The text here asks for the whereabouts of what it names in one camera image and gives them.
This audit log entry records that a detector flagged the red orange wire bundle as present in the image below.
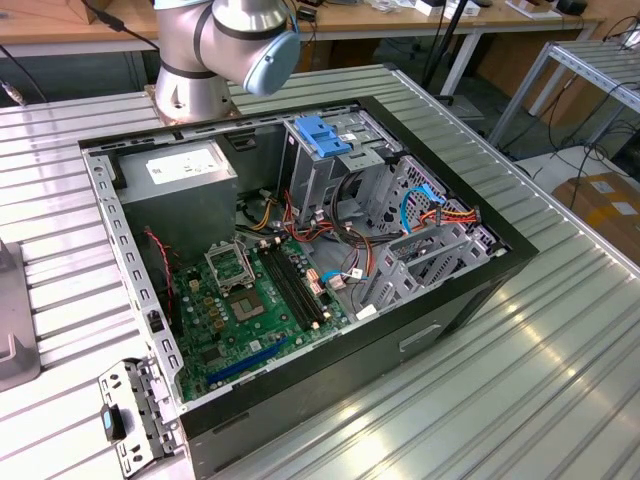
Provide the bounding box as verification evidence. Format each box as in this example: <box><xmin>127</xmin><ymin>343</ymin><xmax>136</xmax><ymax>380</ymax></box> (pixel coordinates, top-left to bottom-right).
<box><xmin>279</xmin><ymin>188</ymin><xmax>376</xmax><ymax>281</ymax></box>

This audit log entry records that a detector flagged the brown cardboard box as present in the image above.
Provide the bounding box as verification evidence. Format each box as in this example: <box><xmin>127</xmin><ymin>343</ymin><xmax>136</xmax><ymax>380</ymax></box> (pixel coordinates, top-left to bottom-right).
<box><xmin>551</xmin><ymin>171</ymin><xmax>640</xmax><ymax>254</ymax></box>

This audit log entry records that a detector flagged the red black twisted wire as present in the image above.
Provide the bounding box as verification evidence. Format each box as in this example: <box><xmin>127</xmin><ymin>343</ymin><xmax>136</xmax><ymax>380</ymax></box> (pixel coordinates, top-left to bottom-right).
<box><xmin>143</xmin><ymin>227</ymin><xmax>176</xmax><ymax>321</ymax></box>

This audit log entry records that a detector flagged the grey power supply unit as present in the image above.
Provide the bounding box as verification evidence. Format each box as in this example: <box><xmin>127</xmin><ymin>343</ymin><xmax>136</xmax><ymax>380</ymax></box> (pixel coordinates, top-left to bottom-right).
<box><xmin>113</xmin><ymin>138</ymin><xmax>240</xmax><ymax>261</ymax></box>

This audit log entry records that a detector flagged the black open PC case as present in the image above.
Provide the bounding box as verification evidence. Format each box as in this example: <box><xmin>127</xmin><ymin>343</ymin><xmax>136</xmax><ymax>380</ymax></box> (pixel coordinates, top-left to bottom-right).
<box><xmin>78</xmin><ymin>94</ymin><xmax>540</xmax><ymax>479</ymax></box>

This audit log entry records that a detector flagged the black cable with metal plug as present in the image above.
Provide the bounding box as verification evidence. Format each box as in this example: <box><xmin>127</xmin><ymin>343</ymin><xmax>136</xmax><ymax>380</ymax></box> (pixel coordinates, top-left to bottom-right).
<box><xmin>0</xmin><ymin>43</ymin><xmax>27</xmax><ymax>107</ymax></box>

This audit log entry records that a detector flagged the black sleeved cable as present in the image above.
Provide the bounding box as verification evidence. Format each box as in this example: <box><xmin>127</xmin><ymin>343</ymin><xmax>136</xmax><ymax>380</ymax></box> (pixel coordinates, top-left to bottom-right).
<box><xmin>329</xmin><ymin>169</ymin><xmax>372</xmax><ymax>242</ymax></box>

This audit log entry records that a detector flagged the metal slat side table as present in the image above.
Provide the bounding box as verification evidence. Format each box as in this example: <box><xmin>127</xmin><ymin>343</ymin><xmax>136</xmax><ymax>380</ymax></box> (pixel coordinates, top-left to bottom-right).
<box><xmin>487</xmin><ymin>38</ymin><xmax>640</xmax><ymax>147</ymax></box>

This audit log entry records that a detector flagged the metal socket cover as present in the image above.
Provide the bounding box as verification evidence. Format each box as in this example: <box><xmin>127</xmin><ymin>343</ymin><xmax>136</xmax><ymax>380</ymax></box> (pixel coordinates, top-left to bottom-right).
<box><xmin>203</xmin><ymin>241</ymin><xmax>255</xmax><ymax>295</ymax></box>

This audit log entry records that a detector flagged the grey metal disk bay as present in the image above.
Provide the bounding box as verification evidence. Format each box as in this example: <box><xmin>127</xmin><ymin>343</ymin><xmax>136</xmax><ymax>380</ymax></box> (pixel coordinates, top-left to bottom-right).
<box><xmin>357</xmin><ymin>154</ymin><xmax>509</xmax><ymax>321</ymax></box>

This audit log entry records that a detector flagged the grey parts rack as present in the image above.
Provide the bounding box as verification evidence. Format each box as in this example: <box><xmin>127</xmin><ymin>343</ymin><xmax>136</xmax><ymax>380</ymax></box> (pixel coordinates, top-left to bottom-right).
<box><xmin>0</xmin><ymin>238</ymin><xmax>42</xmax><ymax>393</ymax></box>

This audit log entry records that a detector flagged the blue expansion slot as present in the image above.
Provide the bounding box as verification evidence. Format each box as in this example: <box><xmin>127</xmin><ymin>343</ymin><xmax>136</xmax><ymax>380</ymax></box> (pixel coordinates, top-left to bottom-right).
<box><xmin>205</xmin><ymin>337</ymin><xmax>290</xmax><ymax>386</ymax></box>

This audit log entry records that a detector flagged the green motherboard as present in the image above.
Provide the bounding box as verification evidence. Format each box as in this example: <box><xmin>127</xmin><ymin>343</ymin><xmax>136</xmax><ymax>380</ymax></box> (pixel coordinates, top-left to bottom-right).
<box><xmin>169</xmin><ymin>239</ymin><xmax>361</xmax><ymax>404</ymax></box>

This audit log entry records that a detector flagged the CPU socket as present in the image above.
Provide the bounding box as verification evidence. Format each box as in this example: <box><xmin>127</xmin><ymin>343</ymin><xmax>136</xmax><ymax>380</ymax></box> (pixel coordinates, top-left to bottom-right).
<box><xmin>225</xmin><ymin>288</ymin><xmax>267</xmax><ymax>325</ymax></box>

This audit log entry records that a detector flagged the grey optical drive cage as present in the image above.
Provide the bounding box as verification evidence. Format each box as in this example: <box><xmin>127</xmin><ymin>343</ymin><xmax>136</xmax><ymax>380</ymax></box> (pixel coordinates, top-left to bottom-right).
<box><xmin>277</xmin><ymin>110</ymin><xmax>401</xmax><ymax>226</ymax></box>

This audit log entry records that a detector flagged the black RAM slot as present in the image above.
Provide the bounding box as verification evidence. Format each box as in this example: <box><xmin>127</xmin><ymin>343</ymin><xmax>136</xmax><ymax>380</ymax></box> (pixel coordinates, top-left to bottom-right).
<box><xmin>258</xmin><ymin>239</ymin><xmax>321</xmax><ymax>332</ymax></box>
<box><xmin>272</xmin><ymin>237</ymin><xmax>331</xmax><ymax>321</ymax></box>

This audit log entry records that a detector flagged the blue drive cage latch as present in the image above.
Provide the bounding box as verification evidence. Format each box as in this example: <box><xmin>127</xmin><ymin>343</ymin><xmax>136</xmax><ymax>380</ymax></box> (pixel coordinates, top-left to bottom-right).
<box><xmin>294</xmin><ymin>115</ymin><xmax>354</xmax><ymax>157</ymax></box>

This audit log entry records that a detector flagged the yellow black wire bundle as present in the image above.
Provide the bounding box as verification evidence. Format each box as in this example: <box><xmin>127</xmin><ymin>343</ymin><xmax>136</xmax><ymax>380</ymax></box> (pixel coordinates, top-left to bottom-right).
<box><xmin>248</xmin><ymin>191</ymin><xmax>277</xmax><ymax>232</ymax></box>

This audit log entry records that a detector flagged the orange red power wire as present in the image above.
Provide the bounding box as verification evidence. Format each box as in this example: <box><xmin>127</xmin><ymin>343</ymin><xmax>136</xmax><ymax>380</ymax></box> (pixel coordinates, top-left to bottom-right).
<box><xmin>418</xmin><ymin>205</ymin><xmax>482</xmax><ymax>227</ymax></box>

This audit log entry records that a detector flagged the wooden top desk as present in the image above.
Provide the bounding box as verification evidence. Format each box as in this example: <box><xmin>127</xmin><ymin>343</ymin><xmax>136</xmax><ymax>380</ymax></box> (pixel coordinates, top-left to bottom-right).
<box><xmin>0</xmin><ymin>0</ymin><xmax>607</xmax><ymax>99</ymax></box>

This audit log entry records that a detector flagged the hinged metal slot retainer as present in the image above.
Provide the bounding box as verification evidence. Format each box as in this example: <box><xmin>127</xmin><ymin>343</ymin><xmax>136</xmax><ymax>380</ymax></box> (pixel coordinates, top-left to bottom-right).
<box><xmin>97</xmin><ymin>356</ymin><xmax>187</xmax><ymax>477</ymax></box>

